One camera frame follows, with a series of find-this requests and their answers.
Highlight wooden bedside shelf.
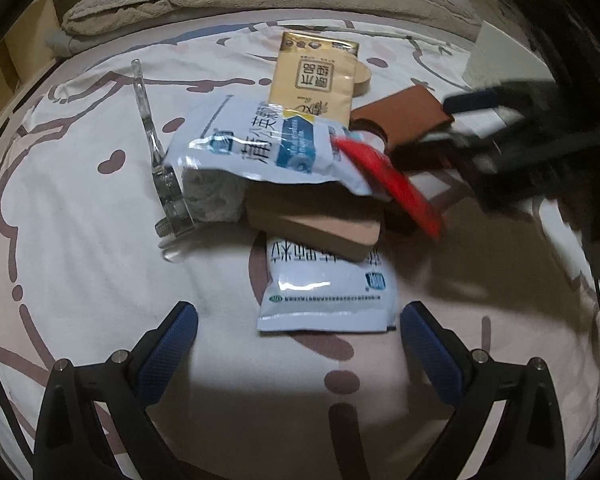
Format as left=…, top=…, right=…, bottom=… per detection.
left=0, top=0, right=63, bottom=96

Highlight round wooden box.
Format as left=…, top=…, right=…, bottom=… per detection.
left=352, top=60, right=372, bottom=97

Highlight printed blanket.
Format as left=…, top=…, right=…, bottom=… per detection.
left=0, top=7, right=600, bottom=480

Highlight clear hair clip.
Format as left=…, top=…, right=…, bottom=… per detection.
left=131, top=59, right=196, bottom=263

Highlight wooden board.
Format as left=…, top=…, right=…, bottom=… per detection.
left=245, top=180, right=383, bottom=263

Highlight red snack packet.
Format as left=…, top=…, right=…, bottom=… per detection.
left=332, top=135, right=443, bottom=240

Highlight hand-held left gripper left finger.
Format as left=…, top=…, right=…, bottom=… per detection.
left=34, top=301, right=201, bottom=480

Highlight blue striped white sachet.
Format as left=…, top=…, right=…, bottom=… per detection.
left=167, top=96, right=396, bottom=201

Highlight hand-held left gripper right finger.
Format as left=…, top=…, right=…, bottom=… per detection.
left=401, top=301, right=566, bottom=480

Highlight brown leather case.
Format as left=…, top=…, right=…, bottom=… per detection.
left=350, top=85, right=456, bottom=158

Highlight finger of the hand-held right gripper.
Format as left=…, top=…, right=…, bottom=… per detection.
left=386, top=131, right=482, bottom=172
left=442, top=81, right=532, bottom=114

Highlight beige quilted pillows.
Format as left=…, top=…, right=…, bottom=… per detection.
left=62, top=0, right=481, bottom=43

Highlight yellow tissue packet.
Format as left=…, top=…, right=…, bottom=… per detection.
left=269, top=31, right=361, bottom=121

